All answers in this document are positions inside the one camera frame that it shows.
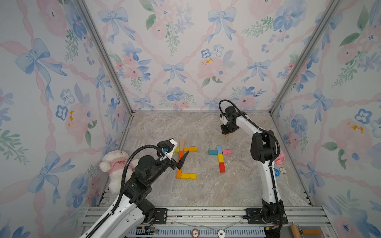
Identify amber yellow block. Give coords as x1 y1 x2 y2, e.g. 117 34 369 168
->
184 147 198 152

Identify orange small block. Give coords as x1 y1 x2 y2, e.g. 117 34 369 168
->
176 169 182 179

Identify blue round badge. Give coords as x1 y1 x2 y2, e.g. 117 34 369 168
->
274 169 280 177

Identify yellow long block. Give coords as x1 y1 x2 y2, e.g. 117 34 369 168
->
181 174 197 180

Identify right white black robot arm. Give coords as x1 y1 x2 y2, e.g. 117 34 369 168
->
220 105 288 229

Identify teal block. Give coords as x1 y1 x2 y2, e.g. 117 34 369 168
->
208 150 218 156

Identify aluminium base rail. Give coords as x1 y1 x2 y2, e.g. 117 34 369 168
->
80 206 331 238

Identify light blue block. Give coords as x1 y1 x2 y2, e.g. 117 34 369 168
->
217 146 223 155

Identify wooden handle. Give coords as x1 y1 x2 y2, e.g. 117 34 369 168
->
290 225 322 238

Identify pink alarm clock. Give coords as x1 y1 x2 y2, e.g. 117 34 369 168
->
275 150 285 165

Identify white plush bear pink shirt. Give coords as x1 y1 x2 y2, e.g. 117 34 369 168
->
99 150 129 194

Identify natural wood block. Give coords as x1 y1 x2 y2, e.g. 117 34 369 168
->
179 140 185 152

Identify small white round badge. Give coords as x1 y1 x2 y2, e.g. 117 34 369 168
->
279 167 286 174

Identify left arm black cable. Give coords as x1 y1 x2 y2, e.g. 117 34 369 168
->
84 145 163 238

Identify red block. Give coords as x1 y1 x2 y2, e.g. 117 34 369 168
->
219 162 226 173

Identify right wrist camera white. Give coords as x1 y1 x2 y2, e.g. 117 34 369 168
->
220 113 226 125

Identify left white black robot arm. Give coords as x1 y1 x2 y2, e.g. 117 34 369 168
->
82 152 189 238

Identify pink block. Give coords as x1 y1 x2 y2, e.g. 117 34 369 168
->
222 149 232 155

